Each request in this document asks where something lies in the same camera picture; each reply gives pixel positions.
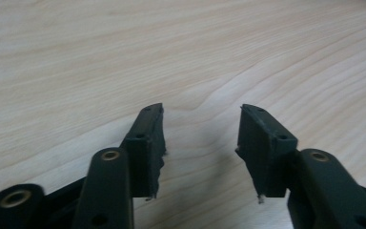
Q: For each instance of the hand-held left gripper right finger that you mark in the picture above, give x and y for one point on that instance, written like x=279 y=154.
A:
x=260 y=152

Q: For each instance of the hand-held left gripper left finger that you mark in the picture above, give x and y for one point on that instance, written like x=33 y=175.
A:
x=146 y=149

